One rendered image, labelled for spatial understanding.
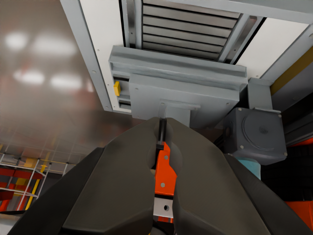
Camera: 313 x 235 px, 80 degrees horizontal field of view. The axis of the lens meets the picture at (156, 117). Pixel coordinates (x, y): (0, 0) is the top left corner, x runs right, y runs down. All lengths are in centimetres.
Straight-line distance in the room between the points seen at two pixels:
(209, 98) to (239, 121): 13
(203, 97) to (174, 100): 11
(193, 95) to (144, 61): 21
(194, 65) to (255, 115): 28
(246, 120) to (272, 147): 12
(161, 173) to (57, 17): 71
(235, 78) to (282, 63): 18
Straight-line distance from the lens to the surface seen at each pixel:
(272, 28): 71
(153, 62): 70
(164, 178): 50
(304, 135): 94
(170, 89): 68
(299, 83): 86
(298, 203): 78
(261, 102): 85
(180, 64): 71
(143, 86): 68
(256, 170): 46
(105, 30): 74
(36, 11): 95
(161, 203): 51
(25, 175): 528
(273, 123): 76
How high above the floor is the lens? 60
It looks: 25 degrees down
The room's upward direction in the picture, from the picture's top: 171 degrees counter-clockwise
